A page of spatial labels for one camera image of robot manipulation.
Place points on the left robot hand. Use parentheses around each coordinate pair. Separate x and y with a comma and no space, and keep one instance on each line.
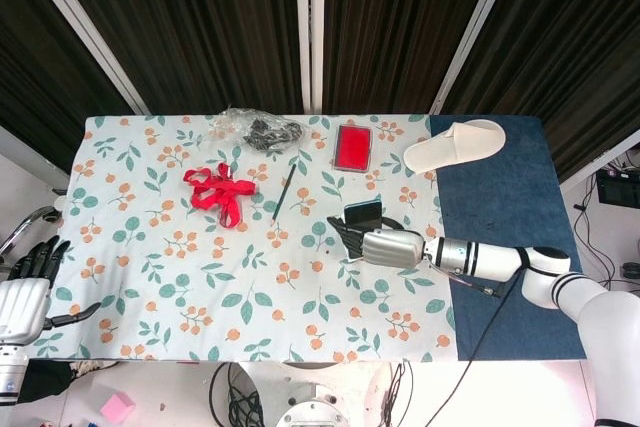
(22,307)

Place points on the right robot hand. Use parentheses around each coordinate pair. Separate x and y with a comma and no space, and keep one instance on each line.
(392,249)

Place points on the black smartphone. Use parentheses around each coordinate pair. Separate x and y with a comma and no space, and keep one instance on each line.
(364,214)

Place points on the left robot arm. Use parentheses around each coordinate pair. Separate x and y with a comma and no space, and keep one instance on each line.
(11,372)

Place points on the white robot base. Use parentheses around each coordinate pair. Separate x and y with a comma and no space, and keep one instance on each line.
(310,397)

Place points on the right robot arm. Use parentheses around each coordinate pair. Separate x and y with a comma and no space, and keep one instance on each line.
(490,259)

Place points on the black fabric item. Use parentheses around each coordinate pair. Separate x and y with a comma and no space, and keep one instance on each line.
(50,379)

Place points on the chrome metal tube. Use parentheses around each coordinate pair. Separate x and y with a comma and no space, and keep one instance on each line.
(27,221)

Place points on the red ink pad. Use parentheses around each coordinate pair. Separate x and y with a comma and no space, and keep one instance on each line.
(352,147)

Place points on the white slipper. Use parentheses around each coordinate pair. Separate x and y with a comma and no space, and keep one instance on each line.
(450,149)

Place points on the green pencil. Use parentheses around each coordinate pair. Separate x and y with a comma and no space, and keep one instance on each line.
(283,194)

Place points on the floral patterned tablecloth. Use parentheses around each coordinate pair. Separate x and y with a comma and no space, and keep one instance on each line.
(500,187)

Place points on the pink cube block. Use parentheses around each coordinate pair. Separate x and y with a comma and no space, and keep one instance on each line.
(117,407)

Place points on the clear plastic bag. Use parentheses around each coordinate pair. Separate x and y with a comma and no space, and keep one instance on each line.
(265,132)

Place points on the red ribbon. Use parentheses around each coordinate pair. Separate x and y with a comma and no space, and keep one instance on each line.
(225,192)

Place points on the white partition frame post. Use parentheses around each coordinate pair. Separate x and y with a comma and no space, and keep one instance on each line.
(475,27)
(85,27)
(309,27)

